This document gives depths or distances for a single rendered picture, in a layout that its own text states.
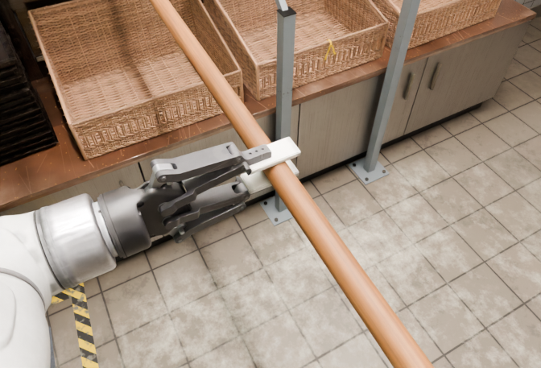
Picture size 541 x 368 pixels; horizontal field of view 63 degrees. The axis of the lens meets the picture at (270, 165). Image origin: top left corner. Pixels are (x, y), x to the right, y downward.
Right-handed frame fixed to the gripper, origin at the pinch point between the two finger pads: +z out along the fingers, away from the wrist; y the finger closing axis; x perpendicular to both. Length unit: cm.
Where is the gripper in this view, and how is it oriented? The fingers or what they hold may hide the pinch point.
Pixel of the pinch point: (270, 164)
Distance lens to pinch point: 55.1
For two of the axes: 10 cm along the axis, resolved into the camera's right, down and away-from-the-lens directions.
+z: 8.9, -3.4, 3.1
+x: 4.6, 6.7, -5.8
